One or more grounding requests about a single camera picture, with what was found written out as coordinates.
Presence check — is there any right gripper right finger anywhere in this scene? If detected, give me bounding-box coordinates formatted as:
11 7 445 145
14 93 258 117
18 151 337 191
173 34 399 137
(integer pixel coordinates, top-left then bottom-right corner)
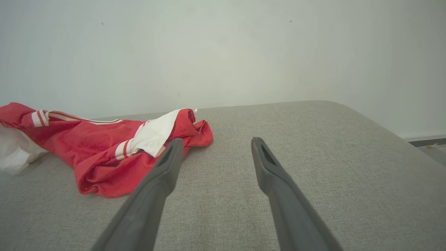
251 137 344 251

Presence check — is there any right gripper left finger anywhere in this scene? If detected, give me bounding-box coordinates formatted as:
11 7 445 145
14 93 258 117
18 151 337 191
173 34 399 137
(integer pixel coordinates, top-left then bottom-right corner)
91 138 184 251

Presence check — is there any red jersey with white sleeves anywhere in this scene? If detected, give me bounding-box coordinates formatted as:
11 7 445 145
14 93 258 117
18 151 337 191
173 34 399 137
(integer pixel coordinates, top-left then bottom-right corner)
0 102 214 198

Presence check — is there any grey skirting board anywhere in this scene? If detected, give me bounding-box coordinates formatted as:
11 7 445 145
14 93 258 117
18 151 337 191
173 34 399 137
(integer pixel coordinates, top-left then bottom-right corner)
404 135 446 147

